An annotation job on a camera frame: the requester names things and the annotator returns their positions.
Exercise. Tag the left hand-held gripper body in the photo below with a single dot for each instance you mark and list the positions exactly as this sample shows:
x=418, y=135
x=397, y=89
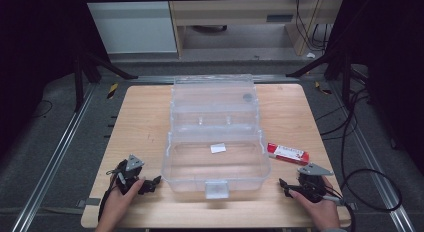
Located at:
x=132, y=164

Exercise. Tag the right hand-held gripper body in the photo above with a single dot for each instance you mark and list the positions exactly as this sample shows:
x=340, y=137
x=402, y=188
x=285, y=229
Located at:
x=313, y=183

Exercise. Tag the red and white packet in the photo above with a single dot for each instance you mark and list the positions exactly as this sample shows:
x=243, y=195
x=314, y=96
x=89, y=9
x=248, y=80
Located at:
x=288, y=153

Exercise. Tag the clear plastic storage box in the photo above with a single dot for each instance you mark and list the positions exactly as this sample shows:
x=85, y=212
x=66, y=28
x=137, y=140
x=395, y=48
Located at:
x=216, y=158

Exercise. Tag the person's right hand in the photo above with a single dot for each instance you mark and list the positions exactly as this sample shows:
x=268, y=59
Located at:
x=325, y=212

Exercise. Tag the person's left hand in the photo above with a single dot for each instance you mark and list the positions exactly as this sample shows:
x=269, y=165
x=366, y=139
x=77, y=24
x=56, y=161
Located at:
x=116, y=205

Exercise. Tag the yellow and black tape strip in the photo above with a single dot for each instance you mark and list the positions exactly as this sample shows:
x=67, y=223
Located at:
x=112, y=91
x=322, y=88

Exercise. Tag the black metal stand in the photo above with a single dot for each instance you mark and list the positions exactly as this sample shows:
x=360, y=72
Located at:
x=345, y=75
x=79, y=82

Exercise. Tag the small white floor scrap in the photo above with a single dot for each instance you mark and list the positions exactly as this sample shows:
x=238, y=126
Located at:
x=311, y=55

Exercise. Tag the white cabinet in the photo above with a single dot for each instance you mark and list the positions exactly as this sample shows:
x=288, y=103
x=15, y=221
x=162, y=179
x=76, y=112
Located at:
x=133, y=27

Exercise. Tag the light wooden desk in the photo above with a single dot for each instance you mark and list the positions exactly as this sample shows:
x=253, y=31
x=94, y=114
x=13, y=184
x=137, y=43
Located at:
x=233, y=12

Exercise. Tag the grey table bracket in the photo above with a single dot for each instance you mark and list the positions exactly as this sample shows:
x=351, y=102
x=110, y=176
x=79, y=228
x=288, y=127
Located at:
x=89, y=202

